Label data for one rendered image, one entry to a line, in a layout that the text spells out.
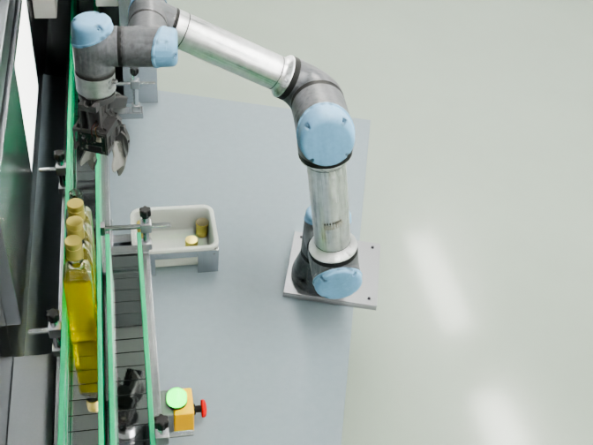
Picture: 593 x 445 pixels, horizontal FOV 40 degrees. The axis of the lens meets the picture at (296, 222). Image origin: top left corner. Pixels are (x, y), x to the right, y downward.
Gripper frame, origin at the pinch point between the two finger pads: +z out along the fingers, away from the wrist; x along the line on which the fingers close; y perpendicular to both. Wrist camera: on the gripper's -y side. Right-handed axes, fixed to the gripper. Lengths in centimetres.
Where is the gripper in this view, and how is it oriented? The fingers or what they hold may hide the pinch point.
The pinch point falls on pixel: (107, 165)
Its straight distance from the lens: 179.5
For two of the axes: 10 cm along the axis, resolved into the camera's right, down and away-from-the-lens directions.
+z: -0.9, 7.4, 6.6
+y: -2.0, 6.4, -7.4
